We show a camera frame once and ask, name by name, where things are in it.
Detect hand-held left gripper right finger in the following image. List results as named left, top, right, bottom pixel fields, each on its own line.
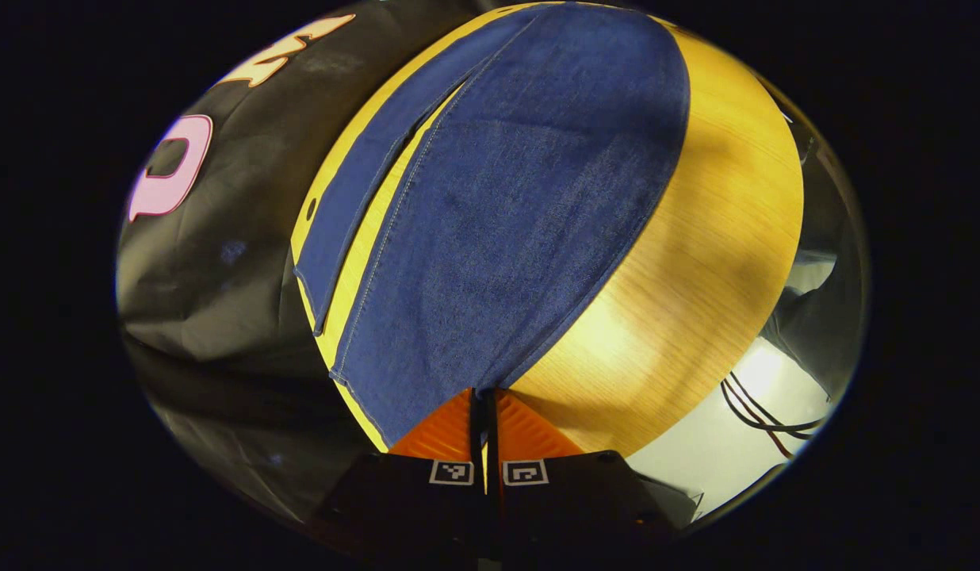
left=488, top=387, right=705, bottom=561

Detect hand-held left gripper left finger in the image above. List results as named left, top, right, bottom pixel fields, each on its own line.
left=312, top=387, right=488, bottom=558

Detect blue denim jeans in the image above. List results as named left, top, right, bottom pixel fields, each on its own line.
left=294, top=2, right=691, bottom=451

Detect black backdrop cloth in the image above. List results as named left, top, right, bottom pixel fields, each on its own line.
left=116, top=0, right=491, bottom=526

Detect red cable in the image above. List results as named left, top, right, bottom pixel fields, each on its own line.
left=722, top=387, right=797, bottom=460

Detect black cable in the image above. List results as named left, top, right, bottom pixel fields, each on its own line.
left=720, top=370, right=829, bottom=436

